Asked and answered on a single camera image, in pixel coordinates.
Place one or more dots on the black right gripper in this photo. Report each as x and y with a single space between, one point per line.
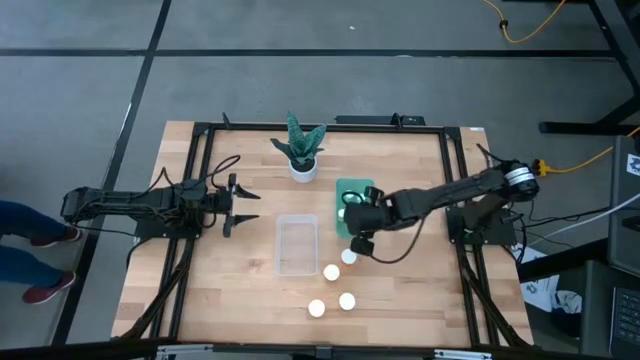
367 217

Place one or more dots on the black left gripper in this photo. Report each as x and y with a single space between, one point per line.
231 205

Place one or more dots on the green-tinted bottle back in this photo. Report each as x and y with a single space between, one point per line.
341 214

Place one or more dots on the orange medicine bottle white cap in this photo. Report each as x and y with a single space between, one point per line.
331 272
316 308
348 256
347 301

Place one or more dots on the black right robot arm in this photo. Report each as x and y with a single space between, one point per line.
450 192

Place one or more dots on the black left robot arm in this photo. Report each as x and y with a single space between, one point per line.
125 200

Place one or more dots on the teal translucent plastic bin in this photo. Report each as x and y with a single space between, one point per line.
345 184

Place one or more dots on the clear frosted plastic bin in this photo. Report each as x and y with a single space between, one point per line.
297 245

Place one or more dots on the white round plant pot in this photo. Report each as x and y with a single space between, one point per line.
303 175

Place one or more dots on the green snake plant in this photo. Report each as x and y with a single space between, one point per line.
300 142

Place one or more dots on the black rectangular bar device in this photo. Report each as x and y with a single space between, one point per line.
380 120

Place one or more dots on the white printed papers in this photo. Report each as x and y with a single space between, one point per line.
537 290

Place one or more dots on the person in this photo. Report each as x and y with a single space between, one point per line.
25 225

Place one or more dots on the grey cabinet with sticker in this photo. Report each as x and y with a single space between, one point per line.
622 215

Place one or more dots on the black keyboard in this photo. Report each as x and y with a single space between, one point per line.
627 320

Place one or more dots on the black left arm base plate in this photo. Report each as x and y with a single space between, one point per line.
165 232

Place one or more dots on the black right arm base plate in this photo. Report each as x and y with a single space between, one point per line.
457 227

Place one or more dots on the black aluminium table frame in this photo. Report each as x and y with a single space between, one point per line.
325 127

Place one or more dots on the silver aluminium bracket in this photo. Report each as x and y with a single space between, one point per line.
182 351
462 355

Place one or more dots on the black desk leg frame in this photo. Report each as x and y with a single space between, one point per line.
620 45

